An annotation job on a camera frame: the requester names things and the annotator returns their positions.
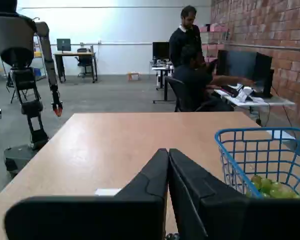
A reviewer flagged white table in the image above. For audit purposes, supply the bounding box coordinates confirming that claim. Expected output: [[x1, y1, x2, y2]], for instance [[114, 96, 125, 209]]
[[213, 88, 296, 108]]

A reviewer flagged light green toy fruit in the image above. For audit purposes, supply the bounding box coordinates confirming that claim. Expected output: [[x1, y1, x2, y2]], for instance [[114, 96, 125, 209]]
[[244, 174, 300, 200]]

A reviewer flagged blue wire basket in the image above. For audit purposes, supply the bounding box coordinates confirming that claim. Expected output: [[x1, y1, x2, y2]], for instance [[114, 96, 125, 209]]
[[214, 127, 300, 200]]

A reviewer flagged cardboard box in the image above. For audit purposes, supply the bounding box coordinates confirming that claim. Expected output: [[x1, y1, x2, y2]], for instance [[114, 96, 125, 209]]
[[127, 71, 142, 81]]

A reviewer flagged wooden desk with black legs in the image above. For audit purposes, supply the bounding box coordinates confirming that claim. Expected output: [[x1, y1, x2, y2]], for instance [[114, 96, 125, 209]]
[[53, 51, 98, 84]]

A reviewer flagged long white tape strip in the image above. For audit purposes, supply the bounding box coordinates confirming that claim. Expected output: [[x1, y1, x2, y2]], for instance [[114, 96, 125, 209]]
[[94, 188, 123, 197]]

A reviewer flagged shelf rack with pink bins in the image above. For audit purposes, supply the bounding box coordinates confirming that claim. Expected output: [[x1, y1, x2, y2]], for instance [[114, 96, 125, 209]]
[[199, 22, 230, 63]]

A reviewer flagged person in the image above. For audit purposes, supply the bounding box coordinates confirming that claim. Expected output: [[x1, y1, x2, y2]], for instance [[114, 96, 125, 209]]
[[173, 44, 256, 113], [168, 5, 203, 68]]

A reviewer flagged black computer monitor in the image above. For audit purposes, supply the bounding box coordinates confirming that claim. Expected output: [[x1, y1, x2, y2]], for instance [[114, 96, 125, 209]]
[[254, 52, 275, 98], [152, 41, 171, 61], [216, 49, 258, 80], [56, 38, 72, 53]]

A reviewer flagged grey humanoid robot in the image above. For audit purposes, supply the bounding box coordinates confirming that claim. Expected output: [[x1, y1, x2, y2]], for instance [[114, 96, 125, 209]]
[[0, 0, 65, 176]]

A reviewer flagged small white desk item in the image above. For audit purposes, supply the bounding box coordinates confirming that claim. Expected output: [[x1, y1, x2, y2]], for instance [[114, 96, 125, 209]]
[[236, 86, 256, 102]]

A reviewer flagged black office chair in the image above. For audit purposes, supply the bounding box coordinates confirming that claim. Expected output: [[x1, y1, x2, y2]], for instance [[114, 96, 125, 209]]
[[164, 76, 191, 113], [74, 48, 94, 78]]

